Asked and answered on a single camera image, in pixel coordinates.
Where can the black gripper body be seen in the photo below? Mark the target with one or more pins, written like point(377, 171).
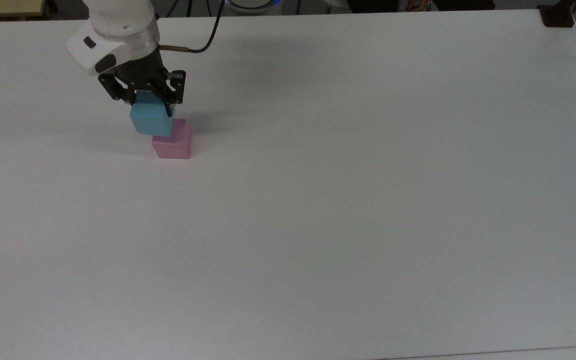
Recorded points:
point(143, 75)

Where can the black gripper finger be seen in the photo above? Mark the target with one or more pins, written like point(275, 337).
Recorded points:
point(177, 87)
point(114, 89)

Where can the blue cube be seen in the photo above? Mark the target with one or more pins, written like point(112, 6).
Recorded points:
point(148, 120)

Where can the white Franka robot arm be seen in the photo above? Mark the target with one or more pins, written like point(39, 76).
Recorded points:
point(118, 25)

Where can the pink cube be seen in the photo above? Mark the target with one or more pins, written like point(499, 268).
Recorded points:
point(174, 146)

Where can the dark tripod leg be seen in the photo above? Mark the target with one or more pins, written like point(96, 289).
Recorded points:
point(194, 7)

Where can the light wooden board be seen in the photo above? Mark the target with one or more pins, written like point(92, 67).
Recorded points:
point(5, 7)

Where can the dark brown table clamp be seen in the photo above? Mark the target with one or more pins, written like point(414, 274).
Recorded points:
point(557, 15)

